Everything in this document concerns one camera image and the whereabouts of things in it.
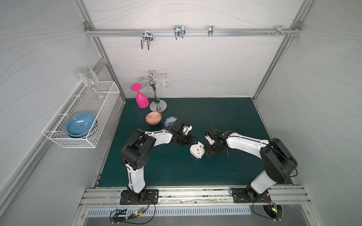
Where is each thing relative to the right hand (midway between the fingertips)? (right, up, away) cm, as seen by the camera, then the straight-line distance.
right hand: (210, 150), depth 90 cm
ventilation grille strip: (-56, -26, -20) cm, 65 cm away
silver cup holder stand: (-40, +30, +24) cm, 55 cm away
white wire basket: (-69, +31, -16) cm, 78 cm away
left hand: (-9, +4, -1) cm, 10 cm away
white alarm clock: (-9, +1, -2) cm, 9 cm away
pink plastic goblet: (-46, +33, +6) cm, 57 cm away
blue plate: (-64, +19, -28) cm, 72 cm away
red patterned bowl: (-41, +20, +17) cm, 49 cm away
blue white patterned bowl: (-27, +18, +8) cm, 34 cm away
